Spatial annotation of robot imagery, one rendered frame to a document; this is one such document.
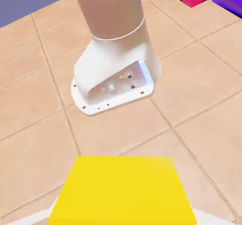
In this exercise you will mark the small yellow cube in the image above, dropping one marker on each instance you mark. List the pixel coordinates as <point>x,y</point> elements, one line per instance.
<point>122,191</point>

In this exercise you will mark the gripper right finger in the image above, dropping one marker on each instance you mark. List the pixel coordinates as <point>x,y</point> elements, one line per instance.
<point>209,218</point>

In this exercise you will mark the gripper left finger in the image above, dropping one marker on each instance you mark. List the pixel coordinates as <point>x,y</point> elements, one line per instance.
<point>37,216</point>

